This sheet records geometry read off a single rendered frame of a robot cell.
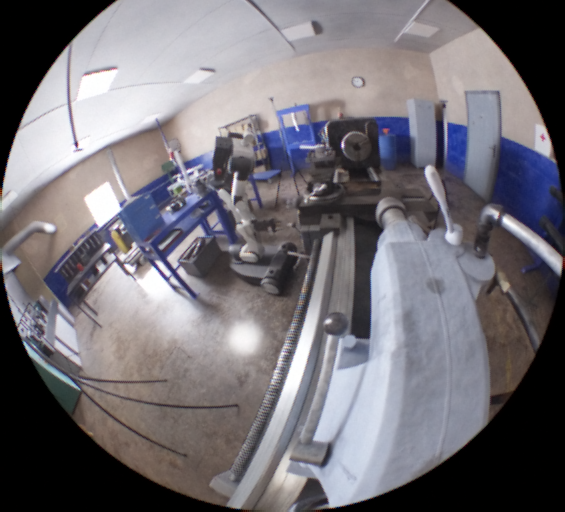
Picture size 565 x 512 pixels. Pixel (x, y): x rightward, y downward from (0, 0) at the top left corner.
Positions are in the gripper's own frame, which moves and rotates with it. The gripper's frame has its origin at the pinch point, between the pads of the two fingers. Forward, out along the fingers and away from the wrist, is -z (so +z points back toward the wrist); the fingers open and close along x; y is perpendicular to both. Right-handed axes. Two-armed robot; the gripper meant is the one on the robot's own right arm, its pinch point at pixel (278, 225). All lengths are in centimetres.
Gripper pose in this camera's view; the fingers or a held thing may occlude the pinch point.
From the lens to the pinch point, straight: 126.7
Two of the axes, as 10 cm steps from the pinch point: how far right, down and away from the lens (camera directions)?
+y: 2.9, -6.3, 7.2
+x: -2.5, -7.7, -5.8
